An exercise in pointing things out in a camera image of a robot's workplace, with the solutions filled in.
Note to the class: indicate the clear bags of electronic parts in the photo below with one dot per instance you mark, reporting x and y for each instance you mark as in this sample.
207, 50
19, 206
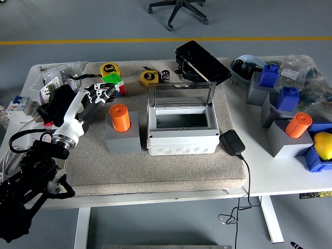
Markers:
313, 80

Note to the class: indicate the orange cylinder battery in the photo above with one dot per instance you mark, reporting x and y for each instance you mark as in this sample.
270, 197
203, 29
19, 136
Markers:
119, 118
298, 125

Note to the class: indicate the green-topped puzzle cube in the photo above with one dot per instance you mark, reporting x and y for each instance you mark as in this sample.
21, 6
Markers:
112, 77

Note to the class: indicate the light grey junction box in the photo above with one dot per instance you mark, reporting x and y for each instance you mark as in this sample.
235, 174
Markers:
181, 142

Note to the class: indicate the grey block with round hole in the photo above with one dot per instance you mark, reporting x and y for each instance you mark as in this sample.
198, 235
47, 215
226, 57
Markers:
124, 142

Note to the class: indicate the blue plastic bin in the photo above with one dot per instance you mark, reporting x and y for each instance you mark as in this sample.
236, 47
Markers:
312, 162

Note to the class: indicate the white power strip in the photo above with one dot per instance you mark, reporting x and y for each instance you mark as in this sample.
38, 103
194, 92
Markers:
36, 132

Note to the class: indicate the grey-brown fabric mat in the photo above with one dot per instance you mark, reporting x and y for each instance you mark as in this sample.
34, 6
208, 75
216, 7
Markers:
155, 171

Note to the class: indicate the black power adapter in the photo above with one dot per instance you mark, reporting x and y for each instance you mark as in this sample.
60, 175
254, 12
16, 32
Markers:
232, 142

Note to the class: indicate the blue bottle-shaped block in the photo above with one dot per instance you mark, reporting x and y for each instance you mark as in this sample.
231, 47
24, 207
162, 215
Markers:
268, 75
286, 99

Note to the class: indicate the red plastic piece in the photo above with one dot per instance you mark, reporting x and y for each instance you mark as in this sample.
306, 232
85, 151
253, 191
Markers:
48, 124

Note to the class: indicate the transparent hinged box lid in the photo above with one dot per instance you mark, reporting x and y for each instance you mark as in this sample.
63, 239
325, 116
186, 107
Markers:
211, 93

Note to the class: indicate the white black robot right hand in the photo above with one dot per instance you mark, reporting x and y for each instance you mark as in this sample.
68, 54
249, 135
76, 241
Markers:
297, 246

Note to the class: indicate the black ribbed case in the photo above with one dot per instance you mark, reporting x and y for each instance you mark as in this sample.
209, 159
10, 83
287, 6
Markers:
205, 64

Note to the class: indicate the black cloth bundle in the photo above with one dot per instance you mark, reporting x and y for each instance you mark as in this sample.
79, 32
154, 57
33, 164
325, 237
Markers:
58, 103

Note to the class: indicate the black capacitor in bowl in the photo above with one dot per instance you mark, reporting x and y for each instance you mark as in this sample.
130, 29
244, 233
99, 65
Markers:
248, 70
238, 66

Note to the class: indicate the white circuit breaker blue switch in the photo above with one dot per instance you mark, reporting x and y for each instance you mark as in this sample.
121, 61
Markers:
20, 106

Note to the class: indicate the grey block holder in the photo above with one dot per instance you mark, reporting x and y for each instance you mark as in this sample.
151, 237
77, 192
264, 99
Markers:
282, 145
271, 116
256, 94

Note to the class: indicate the light blue bowl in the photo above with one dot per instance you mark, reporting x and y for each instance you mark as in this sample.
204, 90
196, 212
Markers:
249, 60

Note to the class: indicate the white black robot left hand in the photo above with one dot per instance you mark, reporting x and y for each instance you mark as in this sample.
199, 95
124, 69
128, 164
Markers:
74, 122

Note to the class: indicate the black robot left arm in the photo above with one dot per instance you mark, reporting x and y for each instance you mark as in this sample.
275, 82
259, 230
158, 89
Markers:
39, 160

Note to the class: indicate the small black capacitor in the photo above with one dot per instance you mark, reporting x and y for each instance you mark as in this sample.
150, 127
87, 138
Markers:
165, 76

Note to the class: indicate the purple white packet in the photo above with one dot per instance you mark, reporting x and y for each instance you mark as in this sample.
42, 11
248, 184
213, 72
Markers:
46, 90

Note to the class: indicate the black table control panel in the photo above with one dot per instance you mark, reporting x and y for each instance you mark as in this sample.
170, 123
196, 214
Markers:
315, 195

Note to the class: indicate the white table leg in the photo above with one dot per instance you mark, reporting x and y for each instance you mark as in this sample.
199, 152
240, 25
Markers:
272, 220
82, 228

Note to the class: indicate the black office chair base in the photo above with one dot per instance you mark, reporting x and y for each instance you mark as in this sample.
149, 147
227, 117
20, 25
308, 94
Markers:
179, 10

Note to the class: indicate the yellow lemon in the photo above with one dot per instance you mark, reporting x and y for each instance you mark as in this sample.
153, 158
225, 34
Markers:
324, 145

